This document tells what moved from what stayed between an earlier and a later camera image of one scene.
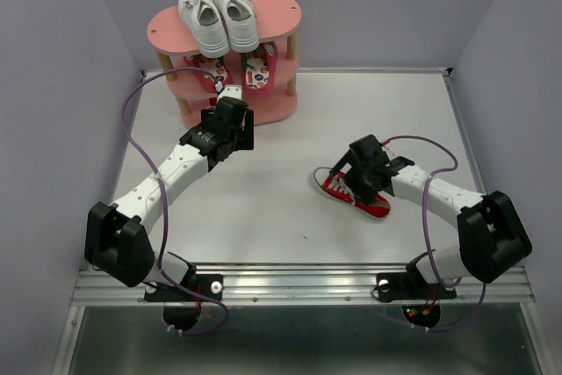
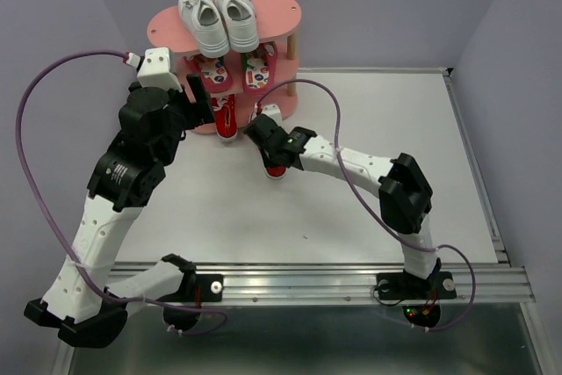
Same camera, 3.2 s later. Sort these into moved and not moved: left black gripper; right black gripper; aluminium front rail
Moved: left black gripper; right black gripper
Not moved: aluminium front rail
